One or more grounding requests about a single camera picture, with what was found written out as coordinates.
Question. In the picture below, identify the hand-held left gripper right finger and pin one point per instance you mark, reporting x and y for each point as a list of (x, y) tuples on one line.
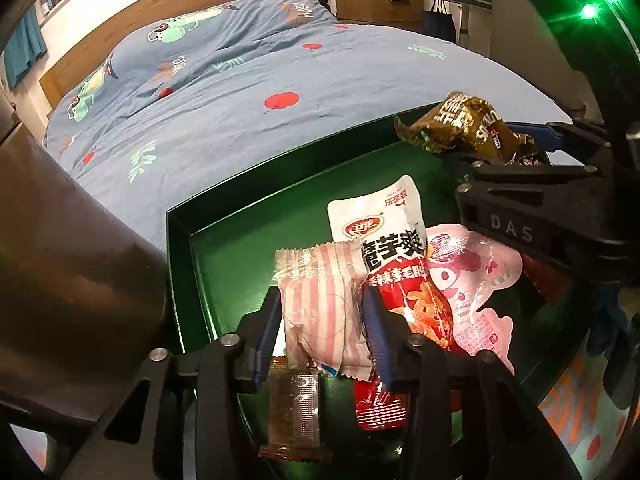
[(377, 345)]

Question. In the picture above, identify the black and silver kettle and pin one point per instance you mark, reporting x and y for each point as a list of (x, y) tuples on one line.
[(75, 270)]

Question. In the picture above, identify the person's right hand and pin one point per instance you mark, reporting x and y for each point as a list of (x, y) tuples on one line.
[(612, 340)]

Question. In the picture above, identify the pink striped snack packet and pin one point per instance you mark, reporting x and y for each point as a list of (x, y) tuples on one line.
[(320, 300)]

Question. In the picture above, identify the green tray box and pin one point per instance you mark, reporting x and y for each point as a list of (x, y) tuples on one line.
[(250, 245)]

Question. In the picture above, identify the red snack bar packet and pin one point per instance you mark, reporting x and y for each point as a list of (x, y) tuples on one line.
[(545, 280)]

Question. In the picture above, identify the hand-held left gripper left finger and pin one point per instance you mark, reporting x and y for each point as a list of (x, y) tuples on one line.
[(265, 340)]

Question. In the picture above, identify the dark shopping bag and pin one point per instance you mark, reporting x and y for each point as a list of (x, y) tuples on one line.
[(439, 22)]

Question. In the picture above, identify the brown gold snack packet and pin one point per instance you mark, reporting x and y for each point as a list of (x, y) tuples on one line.
[(460, 120)]

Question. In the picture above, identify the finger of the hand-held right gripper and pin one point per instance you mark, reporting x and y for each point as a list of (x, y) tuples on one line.
[(550, 135), (510, 170)]

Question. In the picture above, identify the red and white snack packet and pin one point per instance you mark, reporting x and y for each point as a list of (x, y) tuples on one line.
[(395, 250)]

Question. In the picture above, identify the pink cartoon snack packet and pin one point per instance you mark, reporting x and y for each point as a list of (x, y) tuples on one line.
[(475, 280)]

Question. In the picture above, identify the clear brown candy packet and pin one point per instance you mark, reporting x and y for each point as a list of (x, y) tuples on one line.
[(295, 410)]

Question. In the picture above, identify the teal curtain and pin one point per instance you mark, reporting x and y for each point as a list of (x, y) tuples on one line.
[(22, 55)]

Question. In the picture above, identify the blue printed blanket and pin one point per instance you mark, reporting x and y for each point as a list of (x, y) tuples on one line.
[(225, 90)]

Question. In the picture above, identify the wooden headboard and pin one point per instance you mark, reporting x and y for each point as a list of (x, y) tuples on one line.
[(125, 20)]

